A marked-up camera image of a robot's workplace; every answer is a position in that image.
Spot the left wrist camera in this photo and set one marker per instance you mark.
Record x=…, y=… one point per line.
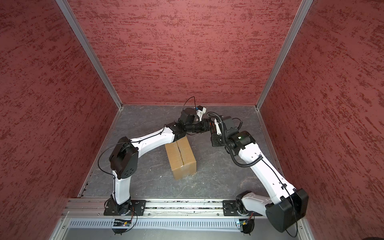
x=200, y=110

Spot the red handled box cutter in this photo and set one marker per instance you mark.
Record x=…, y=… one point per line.
x=217, y=126

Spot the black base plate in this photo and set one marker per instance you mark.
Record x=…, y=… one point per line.
x=130, y=207
x=233, y=208

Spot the controller board with wires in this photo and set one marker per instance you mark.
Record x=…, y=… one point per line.
x=246, y=226
x=121, y=226

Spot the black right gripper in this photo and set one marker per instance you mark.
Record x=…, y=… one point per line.
x=214, y=141

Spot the white slotted cable duct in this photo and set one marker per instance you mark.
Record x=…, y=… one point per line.
x=168, y=224

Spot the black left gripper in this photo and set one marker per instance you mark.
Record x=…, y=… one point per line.
x=207, y=127

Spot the aluminium left corner post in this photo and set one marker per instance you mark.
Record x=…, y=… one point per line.
x=75, y=26

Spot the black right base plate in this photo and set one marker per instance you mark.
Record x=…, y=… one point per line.
x=233, y=208

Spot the aluminium right corner post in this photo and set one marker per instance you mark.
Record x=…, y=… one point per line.
x=291, y=35

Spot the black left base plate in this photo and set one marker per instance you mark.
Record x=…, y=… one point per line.
x=130, y=207

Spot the aluminium front rail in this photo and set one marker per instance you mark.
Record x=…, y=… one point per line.
x=155, y=208

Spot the left controller board with wires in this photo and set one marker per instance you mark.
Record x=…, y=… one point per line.
x=121, y=226

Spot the right controller board with wires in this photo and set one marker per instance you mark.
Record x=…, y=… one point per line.
x=246, y=226

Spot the aluminium corner post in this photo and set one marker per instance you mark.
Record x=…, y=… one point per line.
x=291, y=35
x=75, y=26

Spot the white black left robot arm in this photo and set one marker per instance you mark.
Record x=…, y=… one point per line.
x=125, y=156

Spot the brown cardboard express box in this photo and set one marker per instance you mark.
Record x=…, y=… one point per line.
x=181, y=158

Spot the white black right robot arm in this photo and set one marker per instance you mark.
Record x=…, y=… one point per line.
x=285, y=204

